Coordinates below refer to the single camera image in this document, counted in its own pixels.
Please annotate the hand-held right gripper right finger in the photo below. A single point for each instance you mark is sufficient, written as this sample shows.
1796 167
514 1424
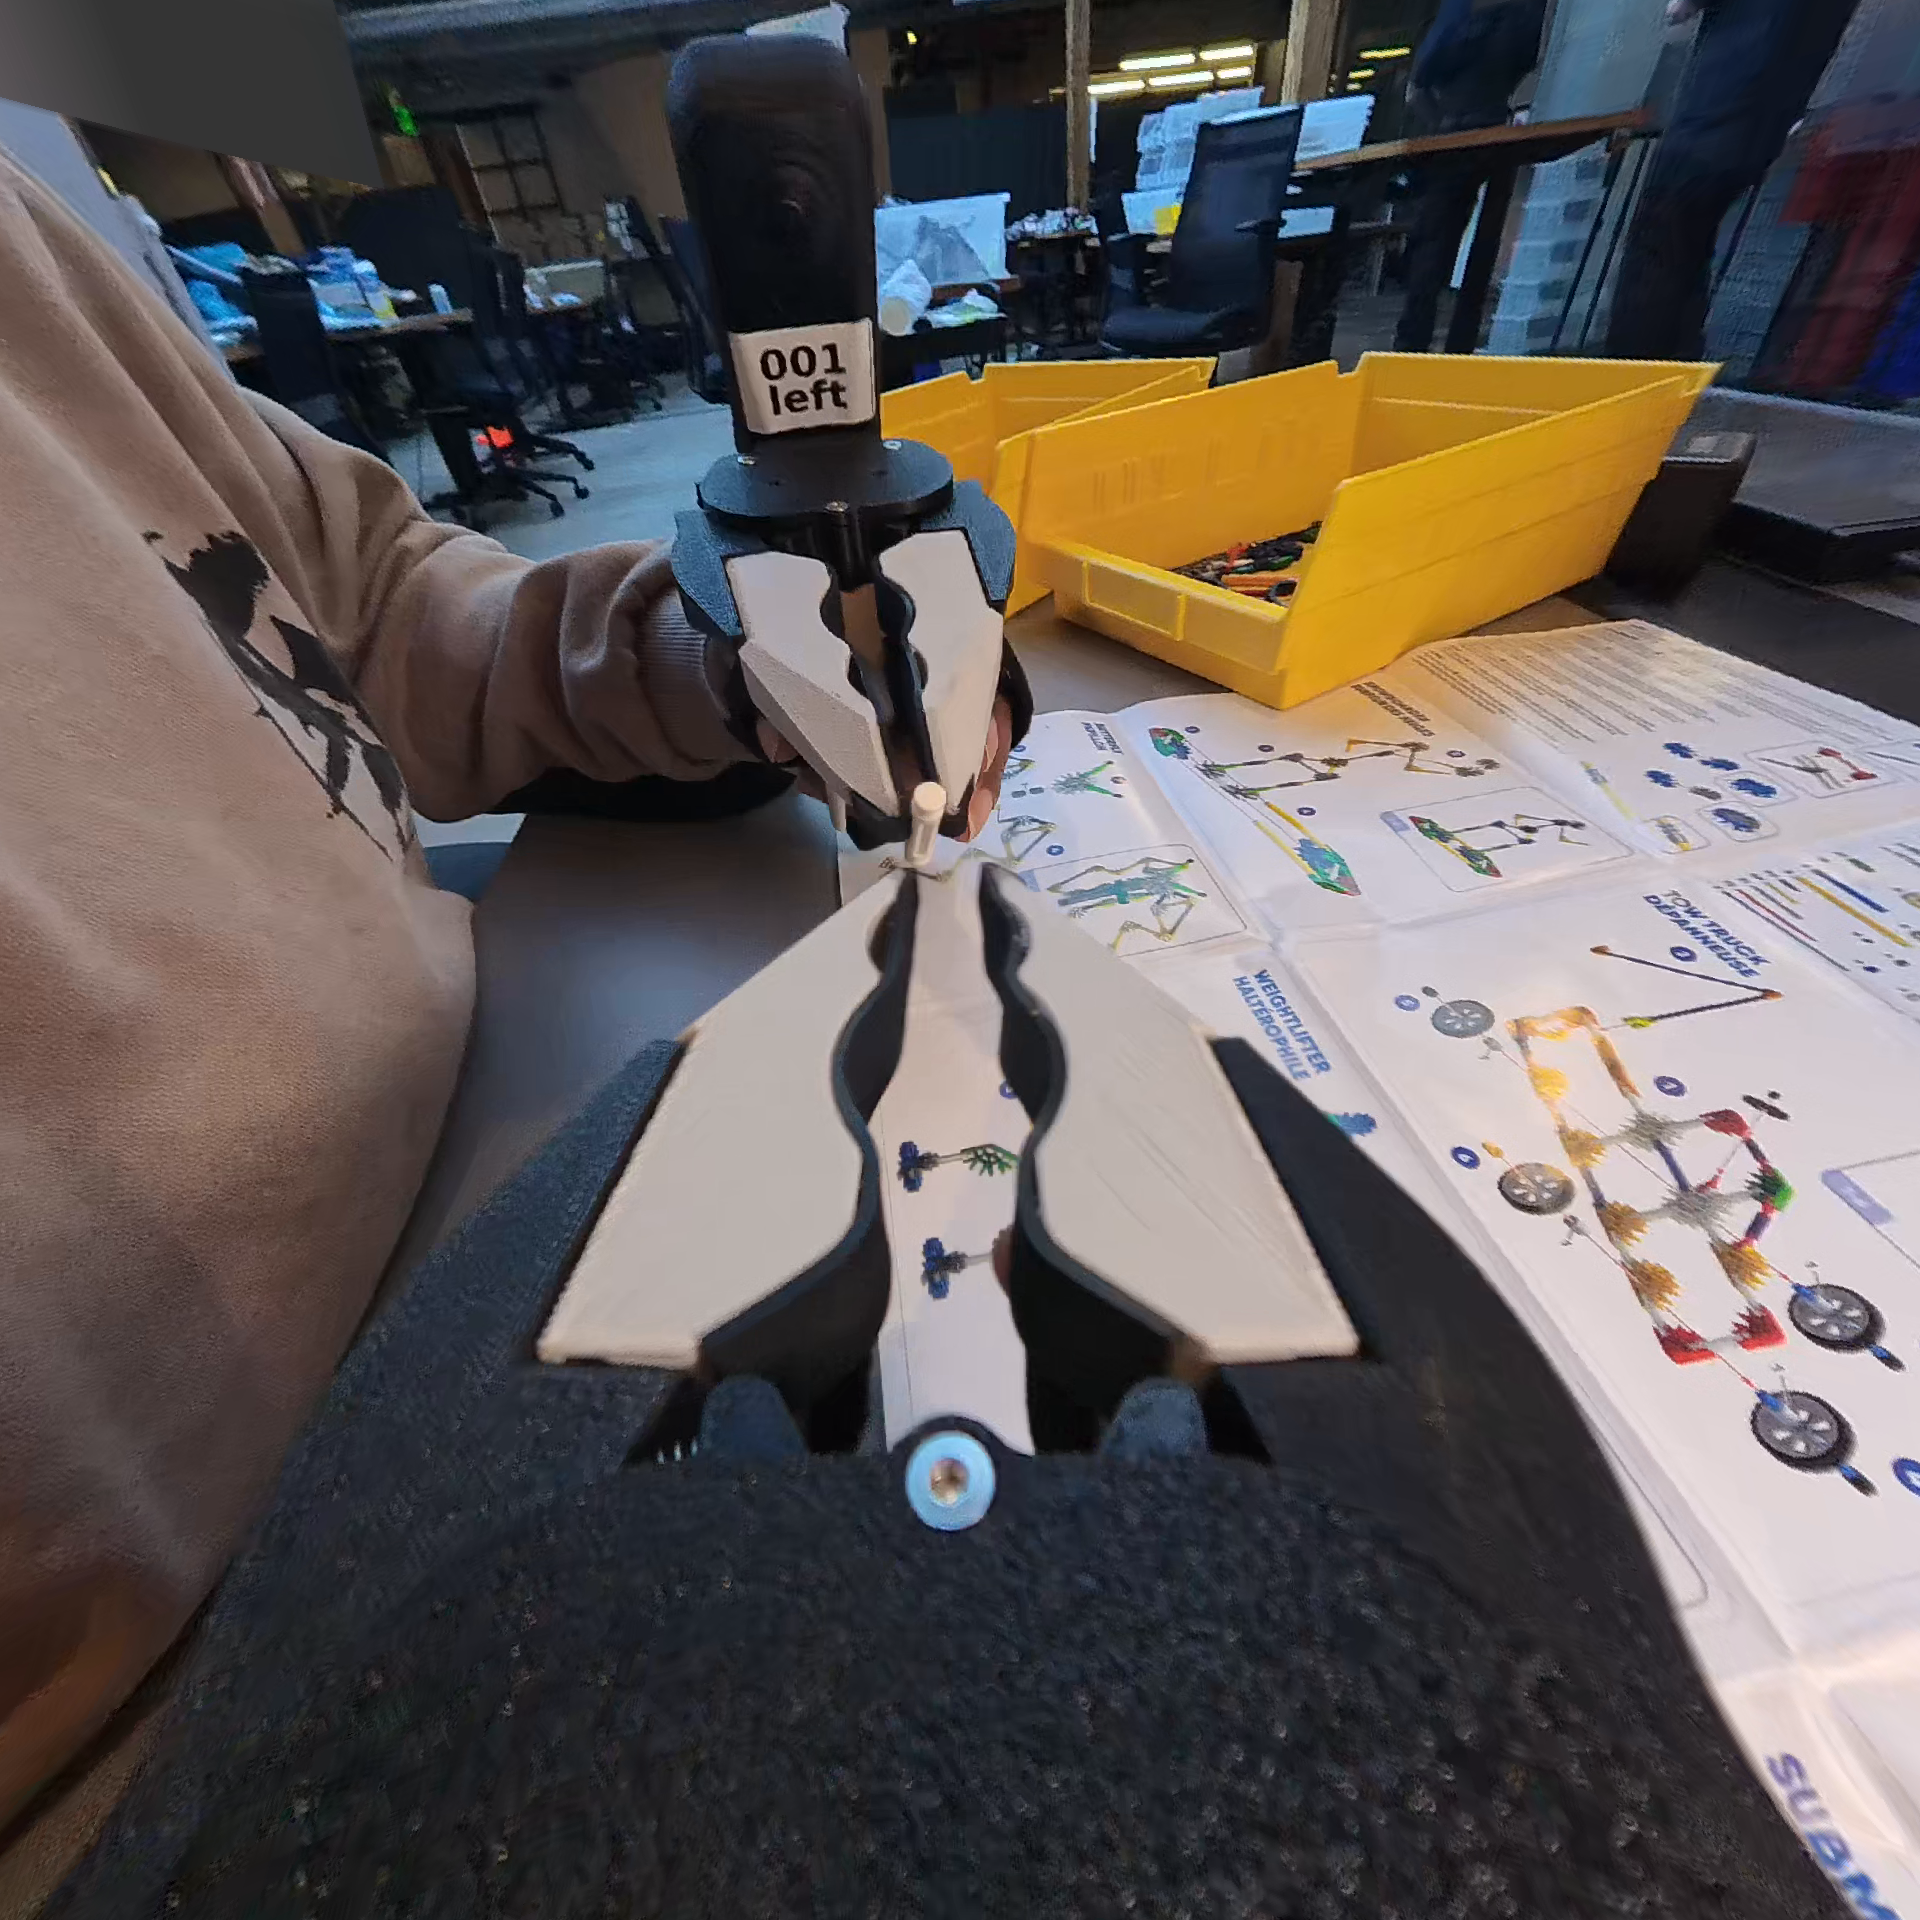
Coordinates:
1186 1201

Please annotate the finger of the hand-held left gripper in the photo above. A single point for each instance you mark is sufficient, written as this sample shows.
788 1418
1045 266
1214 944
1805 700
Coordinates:
804 660
955 646

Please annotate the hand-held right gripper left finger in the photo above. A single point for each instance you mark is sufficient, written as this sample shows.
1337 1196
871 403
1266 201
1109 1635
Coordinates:
706 1201

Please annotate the short white rod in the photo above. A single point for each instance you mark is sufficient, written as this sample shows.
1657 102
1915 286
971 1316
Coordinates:
926 819

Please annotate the pile of colourful toy rods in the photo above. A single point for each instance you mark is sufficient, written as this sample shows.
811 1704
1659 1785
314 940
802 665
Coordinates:
1244 567

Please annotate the white instruction sheet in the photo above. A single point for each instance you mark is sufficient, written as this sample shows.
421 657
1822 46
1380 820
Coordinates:
1350 931

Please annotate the yellow plastic bin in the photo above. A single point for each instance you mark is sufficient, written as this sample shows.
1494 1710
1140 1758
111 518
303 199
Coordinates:
1425 599
961 422

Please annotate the person's left forearm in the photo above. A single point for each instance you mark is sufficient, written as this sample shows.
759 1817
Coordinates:
524 675

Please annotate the person's left hand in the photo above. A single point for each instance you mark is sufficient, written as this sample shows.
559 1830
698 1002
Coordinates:
994 779

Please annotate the black office chair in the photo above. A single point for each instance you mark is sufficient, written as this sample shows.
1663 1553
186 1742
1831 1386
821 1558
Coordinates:
1214 224
481 388

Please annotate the dark box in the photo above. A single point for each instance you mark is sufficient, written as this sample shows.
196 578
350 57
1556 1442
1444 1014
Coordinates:
1682 510

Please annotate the red hanging cloth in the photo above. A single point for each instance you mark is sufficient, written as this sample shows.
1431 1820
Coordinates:
1861 254

